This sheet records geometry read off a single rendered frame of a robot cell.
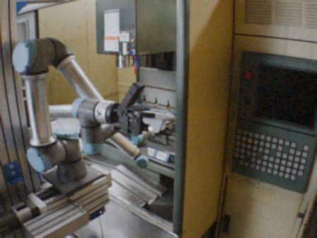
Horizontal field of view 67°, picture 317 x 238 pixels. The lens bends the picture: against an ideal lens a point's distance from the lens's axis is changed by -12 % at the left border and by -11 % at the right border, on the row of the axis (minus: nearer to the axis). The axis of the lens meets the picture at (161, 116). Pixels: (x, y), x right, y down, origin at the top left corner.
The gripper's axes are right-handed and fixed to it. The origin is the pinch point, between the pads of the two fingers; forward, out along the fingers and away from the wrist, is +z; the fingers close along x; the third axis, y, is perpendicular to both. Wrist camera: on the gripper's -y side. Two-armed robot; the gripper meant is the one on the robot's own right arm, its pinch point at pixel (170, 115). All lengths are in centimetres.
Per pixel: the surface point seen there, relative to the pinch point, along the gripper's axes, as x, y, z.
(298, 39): -63, -31, 38
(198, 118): -45.7, 9.7, -4.2
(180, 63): -30.4, -14.7, -9.0
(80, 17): -167, -62, -182
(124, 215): -54, 79, -48
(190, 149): -42.2, 23.8, -5.6
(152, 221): -48, 72, -25
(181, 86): -31.6, -5.3, -8.5
